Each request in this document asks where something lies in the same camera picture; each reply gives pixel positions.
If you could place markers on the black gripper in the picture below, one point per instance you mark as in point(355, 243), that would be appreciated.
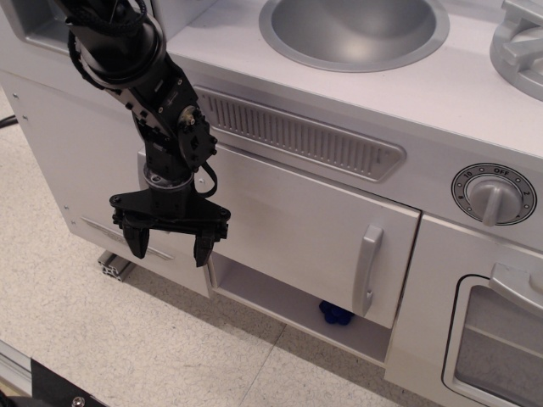
point(183, 211)

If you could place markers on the white cabinet door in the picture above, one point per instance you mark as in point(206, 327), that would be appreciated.
point(307, 233)

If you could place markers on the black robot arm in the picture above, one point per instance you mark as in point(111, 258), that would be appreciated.
point(119, 48)

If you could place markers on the aluminium extrusion bar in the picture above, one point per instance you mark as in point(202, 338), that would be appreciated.
point(115, 266)

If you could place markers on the silver fridge emblem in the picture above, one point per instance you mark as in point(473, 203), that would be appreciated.
point(118, 237)

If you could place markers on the silver vent grille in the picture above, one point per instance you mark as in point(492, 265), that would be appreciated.
point(296, 140)

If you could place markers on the blue toy grapes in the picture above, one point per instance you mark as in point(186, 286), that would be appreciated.
point(334, 314)

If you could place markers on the white toy kitchen unit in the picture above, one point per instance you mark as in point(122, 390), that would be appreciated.
point(448, 111)

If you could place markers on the silver sink bowl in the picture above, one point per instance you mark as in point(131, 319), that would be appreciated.
point(354, 36)

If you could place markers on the white oven door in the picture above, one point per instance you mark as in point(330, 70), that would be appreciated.
point(456, 341)

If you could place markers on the grey timer knob dial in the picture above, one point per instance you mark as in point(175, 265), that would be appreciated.
point(494, 194)

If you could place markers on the silver stove burner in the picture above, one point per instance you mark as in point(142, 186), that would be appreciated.
point(516, 46)

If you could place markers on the silver fridge door handle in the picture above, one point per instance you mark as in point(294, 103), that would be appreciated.
point(141, 162)

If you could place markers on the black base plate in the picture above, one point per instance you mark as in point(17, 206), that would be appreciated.
point(53, 389)

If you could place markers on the aluminium frame rail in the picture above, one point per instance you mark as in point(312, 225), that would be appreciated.
point(16, 370)

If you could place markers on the silver oven door handle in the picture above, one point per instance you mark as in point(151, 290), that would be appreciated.
point(520, 287)

